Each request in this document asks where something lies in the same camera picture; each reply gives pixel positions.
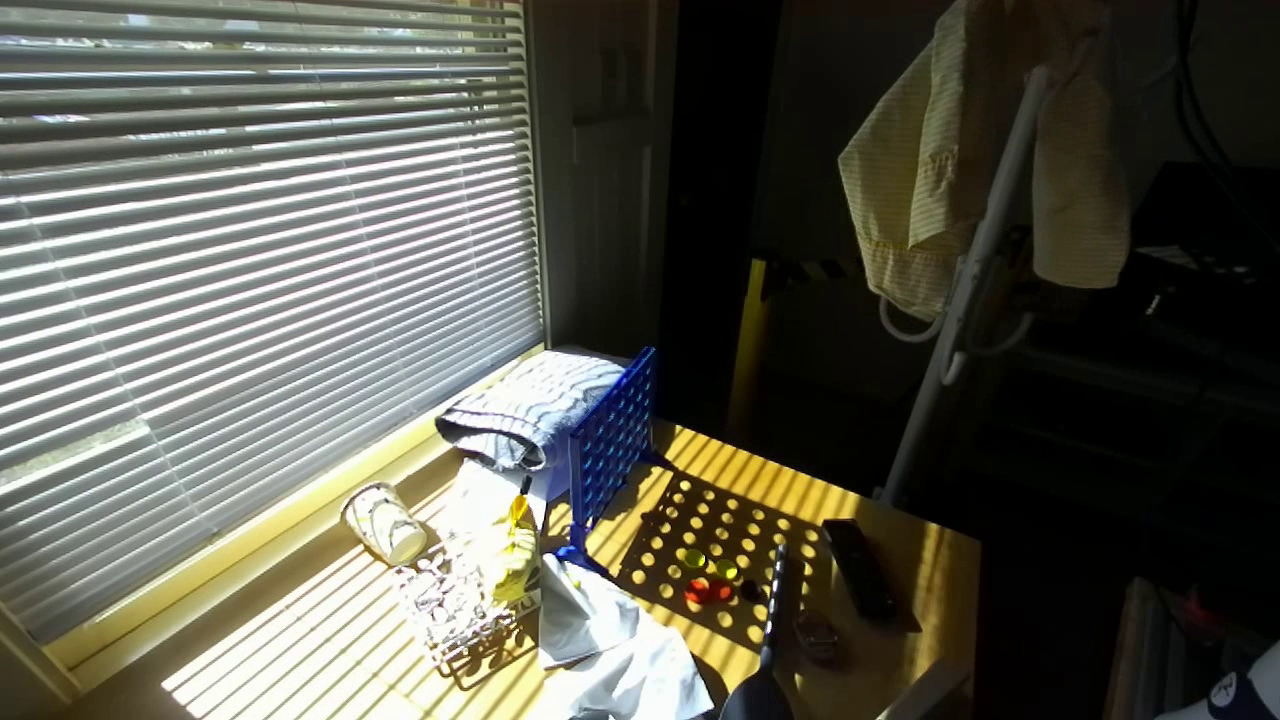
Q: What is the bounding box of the yellow towel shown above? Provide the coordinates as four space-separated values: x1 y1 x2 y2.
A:
831 0 1137 330

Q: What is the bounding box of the white coat stand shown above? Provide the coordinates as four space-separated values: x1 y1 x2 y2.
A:
874 57 1057 507

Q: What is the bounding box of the blue connect four grid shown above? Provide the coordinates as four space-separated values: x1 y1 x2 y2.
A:
543 344 664 573

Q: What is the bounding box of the yellow black hazard barrier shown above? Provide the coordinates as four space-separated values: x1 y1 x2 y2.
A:
727 254 804 434

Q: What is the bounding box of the yellow item in basket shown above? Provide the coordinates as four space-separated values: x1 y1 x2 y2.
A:
484 492 543 611

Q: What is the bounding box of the white crumpled cloth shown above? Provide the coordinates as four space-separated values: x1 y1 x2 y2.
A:
532 554 721 720

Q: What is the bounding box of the white rolled cylinder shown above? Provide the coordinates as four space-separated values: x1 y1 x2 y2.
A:
336 482 440 573

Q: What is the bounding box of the black remote control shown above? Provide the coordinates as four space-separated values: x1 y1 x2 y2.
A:
820 518 923 636

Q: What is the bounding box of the white slatted window blind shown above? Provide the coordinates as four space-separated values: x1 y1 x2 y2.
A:
0 0 552 648

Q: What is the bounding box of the yellow wooden window sill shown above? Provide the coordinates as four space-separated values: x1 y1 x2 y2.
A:
46 341 552 697

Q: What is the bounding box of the grey ribbed panel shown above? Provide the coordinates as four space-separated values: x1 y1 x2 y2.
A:
1101 576 1210 720

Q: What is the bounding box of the white blue rounded object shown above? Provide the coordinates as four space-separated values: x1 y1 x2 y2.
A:
1155 636 1280 720

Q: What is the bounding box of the white wire basket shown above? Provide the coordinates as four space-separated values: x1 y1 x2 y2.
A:
391 525 543 694

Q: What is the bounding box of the thin black hanging cable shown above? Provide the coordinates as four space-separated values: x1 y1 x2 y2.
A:
1170 0 1240 173

